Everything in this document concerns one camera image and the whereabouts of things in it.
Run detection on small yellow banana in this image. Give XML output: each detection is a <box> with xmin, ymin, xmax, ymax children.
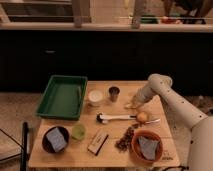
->
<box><xmin>124</xmin><ymin>102</ymin><xmax>134</xmax><ymax>109</ymax></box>

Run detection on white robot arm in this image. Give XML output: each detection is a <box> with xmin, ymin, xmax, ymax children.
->
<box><xmin>131</xmin><ymin>74</ymin><xmax>213</xmax><ymax>171</ymax></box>

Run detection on small metal cup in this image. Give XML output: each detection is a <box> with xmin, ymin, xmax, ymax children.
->
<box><xmin>109</xmin><ymin>86</ymin><xmax>120</xmax><ymax>102</ymax></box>

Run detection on white paper cup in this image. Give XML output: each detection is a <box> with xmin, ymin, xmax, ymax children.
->
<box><xmin>88</xmin><ymin>90</ymin><xmax>103</xmax><ymax>107</ymax></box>

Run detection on green plastic cup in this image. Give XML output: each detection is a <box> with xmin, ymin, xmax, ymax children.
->
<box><xmin>71</xmin><ymin>124</ymin><xmax>86</xmax><ymax>140</ymax></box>

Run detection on yellow apple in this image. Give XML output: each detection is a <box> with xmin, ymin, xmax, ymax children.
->
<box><xmin>136</xmin><ymin>112</ymin><xmax>149</xmax><ymax>124</ymax></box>

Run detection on metal spoon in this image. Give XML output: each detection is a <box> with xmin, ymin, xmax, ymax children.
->
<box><xmin>145</xmin><ymin>118</ymin><xmax>160</xmax><ymax>124</ymax></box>

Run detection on wooden table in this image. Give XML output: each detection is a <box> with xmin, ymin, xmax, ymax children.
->
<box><xmin>28</xmin><ymin>80</ymin><xmax>181</xmax><ymax>169</ymax></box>

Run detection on orange bowl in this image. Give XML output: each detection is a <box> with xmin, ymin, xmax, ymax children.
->
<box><xmin>131</xmin><ymin>130</ymin><xmax>163</xmax><ymax>163</ymax></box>

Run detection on brown grape bunch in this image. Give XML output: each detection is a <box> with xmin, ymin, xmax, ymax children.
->
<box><xmin>115</xmin><ymin>124</ymin><xmax>139</xmax><ymax>152</ymax></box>

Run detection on grey cloth in orange bowl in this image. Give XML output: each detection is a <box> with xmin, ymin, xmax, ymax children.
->
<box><xmin>138</xmin><ymin>136</ymin><xmax>159</xmax><ymax>160</ymax></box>

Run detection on black wooden block eraser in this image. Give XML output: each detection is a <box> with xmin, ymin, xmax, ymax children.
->
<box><xmin>87</xmin><ymin>131</ymin><xmax>108</xmax><ymax>155</ymax></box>

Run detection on green plastic tray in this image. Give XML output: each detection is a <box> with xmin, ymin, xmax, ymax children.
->
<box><xmin>36</xmin><ymin>75</ymin><xmax>87</xmax><ymax>120</ymax></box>

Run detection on grey cloth in black bowl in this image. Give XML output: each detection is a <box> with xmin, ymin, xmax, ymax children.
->
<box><xmin>46</xmin><ymin>128</ymin><xmax>67</xmax><ymax>152</ymax></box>

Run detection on black bowl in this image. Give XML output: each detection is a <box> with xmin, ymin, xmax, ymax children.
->
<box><xmin>42</xmin><ymin>126</ymin><xmax>69</xmax><ymax>153</ymax></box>

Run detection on black stand left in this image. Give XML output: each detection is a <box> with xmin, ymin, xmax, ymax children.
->
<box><xmin>20</xmin><ymin>122</ymin><xmax>29</xmax><ymax>171</ymax></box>

